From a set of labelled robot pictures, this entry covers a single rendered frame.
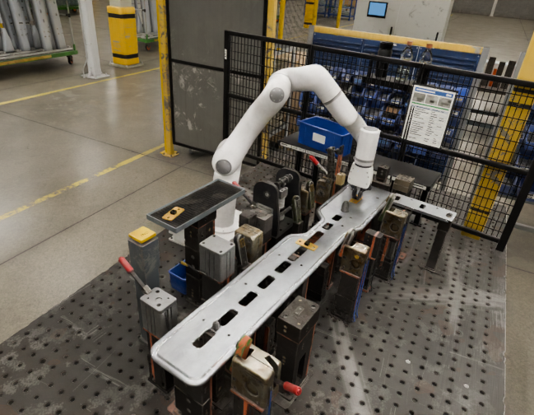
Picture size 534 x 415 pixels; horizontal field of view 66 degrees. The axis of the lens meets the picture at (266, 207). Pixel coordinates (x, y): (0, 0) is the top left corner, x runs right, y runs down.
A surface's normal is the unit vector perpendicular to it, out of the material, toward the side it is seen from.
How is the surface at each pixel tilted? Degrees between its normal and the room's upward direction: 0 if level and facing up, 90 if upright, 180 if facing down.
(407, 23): 90
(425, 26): 90
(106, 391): 0
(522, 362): 0
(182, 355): 0
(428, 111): 90
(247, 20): 91
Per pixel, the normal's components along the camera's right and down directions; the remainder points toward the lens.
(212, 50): -0.48, 0.44
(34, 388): 0.07, -0.87
